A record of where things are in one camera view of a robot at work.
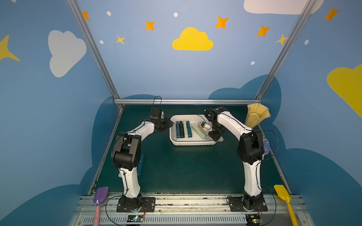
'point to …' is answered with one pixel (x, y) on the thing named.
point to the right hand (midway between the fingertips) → (220, 135)
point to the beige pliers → (205, 127)
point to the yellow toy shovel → (282, 193)
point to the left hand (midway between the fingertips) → (173, 123)
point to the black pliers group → (181, 129)
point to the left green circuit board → (135, 218)
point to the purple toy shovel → (101, 194)
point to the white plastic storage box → (195, 140)
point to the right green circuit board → (253, 220)
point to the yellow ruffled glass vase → (256, 112)
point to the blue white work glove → (266, 146)
